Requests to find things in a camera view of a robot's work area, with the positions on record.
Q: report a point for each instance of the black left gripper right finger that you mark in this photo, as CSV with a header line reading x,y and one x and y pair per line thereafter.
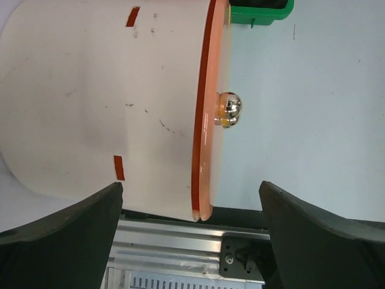
x,y
315,248

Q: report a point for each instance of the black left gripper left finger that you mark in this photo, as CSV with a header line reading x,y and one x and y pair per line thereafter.
x,y
67,249

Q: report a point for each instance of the beige cylindrical drum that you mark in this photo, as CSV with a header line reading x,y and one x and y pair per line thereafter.
x,y
94,92

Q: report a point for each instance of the green plastic bin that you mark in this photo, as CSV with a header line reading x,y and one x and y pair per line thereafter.
x,y
259,13

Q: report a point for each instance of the grey slotted cable duct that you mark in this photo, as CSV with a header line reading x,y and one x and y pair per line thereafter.
x,y
121,278

